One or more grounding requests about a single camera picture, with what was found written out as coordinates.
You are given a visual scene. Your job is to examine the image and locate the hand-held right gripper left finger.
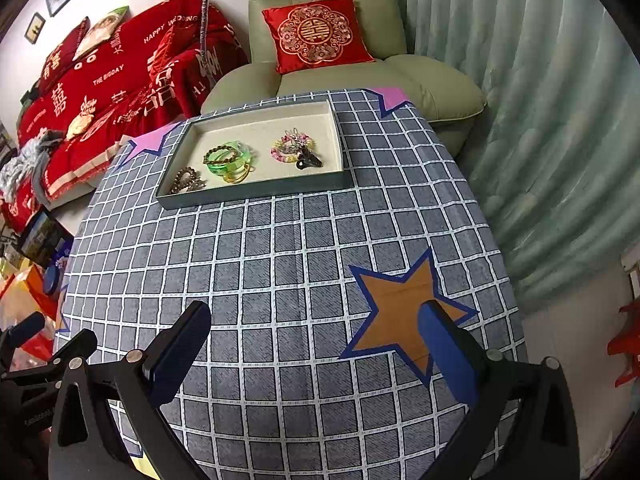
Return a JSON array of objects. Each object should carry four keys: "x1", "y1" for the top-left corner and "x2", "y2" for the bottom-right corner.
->
[{"x1": 47, "y1": 301, "x2": 212, "y2": 480}]

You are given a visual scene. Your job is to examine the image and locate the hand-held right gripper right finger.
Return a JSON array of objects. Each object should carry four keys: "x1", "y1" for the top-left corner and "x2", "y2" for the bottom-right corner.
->
[{"x1": 419, "y1": 300, "x2": 581, "y2": 480}]

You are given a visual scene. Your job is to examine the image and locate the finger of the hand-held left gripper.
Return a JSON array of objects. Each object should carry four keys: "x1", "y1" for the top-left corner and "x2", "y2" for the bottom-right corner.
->
[
  {"x1": 2, "y1": 312, "x2": 46, "y2": 350},
  {"x1": 49, "y1": 329, "x2": 98, "y2": 367}
]

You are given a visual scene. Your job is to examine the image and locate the yellow cord bracelet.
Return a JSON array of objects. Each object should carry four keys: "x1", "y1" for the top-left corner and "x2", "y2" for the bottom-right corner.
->
[{"x1": 222, "y1": 162, "x2": 258, "y2": 183}]

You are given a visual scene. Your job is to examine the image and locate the grey jewellery tray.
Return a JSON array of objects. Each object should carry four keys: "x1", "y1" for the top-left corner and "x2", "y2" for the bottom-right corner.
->
[{"x1": 156, "y1": 100, "x2": 353, "y2": 210}]

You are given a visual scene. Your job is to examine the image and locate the brown beaded bracelet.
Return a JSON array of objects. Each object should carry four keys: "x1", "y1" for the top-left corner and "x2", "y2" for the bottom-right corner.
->
[{"x1": 202, "y1": 146, "x2": 246, "y2": 166}]

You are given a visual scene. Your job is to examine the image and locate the green translucent bangle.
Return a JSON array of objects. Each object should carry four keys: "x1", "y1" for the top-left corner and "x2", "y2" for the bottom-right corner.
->
[{"x1": 204, "y1": 141, "x2": 253, "y2": 178}]

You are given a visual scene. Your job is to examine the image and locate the pastel beaded bracelet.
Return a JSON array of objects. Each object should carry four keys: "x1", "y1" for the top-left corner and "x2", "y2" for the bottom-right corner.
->
[{"x1": 270, "y1": 131, "x2": 317, "y2": 163}]

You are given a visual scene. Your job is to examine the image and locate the orange box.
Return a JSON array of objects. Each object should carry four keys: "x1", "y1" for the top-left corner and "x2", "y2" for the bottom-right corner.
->
[{"x1": 0, "y1": 265, "x2": 61, "y2": 321}]

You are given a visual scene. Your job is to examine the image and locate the orange star sticker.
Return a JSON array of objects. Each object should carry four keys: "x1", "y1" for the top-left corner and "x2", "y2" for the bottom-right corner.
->
[{"x1": 339, "y1": 247, "x2": 478, "y2": 386}]

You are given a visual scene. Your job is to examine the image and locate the dark printed box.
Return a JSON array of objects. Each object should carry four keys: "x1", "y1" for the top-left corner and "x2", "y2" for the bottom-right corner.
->
[{"x1": 20, "y1": 210, "x2": 76, "y2": 271}]

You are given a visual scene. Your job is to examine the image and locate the grey cloth pile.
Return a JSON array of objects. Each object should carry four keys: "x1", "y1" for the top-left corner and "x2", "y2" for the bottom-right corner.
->
[{"x1": 0, "y1": 132, "x2": 66, "y2": 206}]

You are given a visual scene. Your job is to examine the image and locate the red plastic stool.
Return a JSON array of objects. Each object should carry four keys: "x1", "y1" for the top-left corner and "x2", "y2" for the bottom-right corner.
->
[{"x1": 607, "y1": 297, "x2": 640, "y2": 388}]

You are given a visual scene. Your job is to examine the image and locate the pink star sticker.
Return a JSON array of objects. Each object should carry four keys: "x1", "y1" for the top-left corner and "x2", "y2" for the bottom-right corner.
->
[
  {"x1": 120, "y1": 122, "x2": 181, "y2": 163},
  {"x1": 362, "y1": 87, "x2": 416, "y2": 118}
]

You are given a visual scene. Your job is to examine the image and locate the pale green curtain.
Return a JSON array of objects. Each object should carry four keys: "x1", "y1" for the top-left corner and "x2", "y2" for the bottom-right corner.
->
[{"x1": 375, "y1": 0, "x2": 640, "y2": 311}]

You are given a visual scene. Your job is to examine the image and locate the red blanket sofa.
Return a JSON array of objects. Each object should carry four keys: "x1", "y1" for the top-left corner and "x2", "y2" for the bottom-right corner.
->
[{"x1": 17, "y1": 0, "x2": 251, "y2": 206}]

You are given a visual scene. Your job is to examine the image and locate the green armchair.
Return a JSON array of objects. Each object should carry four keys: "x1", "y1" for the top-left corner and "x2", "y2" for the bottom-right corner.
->
[{"x1": 200, "y1": 0, "x2": 488, "y2": 151}]

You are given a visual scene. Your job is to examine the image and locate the portrait print pillow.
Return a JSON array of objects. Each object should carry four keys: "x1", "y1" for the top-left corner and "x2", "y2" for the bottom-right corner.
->
[{"x1": 72, "y1": 6, "x2": 130, "y2": 61}]

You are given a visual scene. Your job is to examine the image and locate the red embroidered cushion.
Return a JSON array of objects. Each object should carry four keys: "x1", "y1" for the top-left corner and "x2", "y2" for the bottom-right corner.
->
[{"x1": 261, "y1": 0, "x2": 376, "y2": 75}]

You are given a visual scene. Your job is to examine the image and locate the brown wooden bead bracelet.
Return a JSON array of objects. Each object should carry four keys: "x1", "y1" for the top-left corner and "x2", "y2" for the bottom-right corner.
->
[{"x1": 169, "y1": 166, "x2": 207, "y2": 195}]

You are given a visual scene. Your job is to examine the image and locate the small framed wall picture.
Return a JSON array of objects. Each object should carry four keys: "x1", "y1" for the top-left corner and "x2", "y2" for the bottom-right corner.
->
[{"x1": 25, "y1": 12, "x2": 46, "y2": 43}]

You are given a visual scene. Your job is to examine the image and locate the braided metal hose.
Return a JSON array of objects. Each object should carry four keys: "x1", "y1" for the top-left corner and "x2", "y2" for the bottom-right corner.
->
[{"x1": 197, "y1": 0, "x2": 221, "y2": 86}]

